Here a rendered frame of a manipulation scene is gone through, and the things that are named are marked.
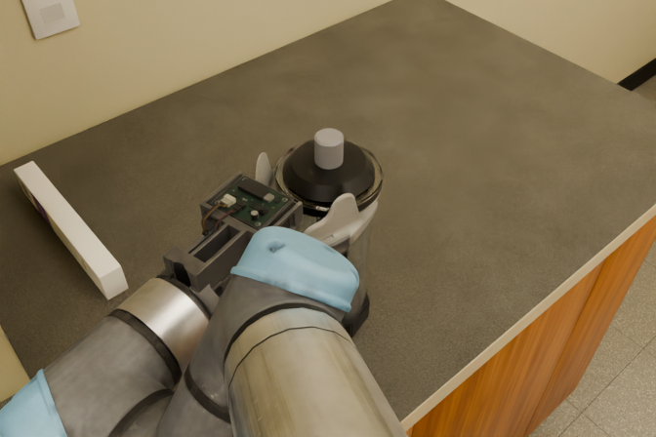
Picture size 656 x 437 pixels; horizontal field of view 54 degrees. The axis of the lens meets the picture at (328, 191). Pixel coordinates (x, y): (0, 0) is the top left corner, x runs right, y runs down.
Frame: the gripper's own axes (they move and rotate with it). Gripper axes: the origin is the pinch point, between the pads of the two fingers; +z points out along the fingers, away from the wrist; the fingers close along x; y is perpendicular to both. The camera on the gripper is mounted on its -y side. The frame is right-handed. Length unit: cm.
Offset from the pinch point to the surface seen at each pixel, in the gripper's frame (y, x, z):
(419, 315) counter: -20.6, -9.5, 6.1
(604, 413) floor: -114, -39, 72
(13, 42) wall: -3, 58, 2
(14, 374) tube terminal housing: -17.4, 21.9, -28.4
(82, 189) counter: -20.2, 42.8, -3.2
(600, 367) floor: -114, -34, 85
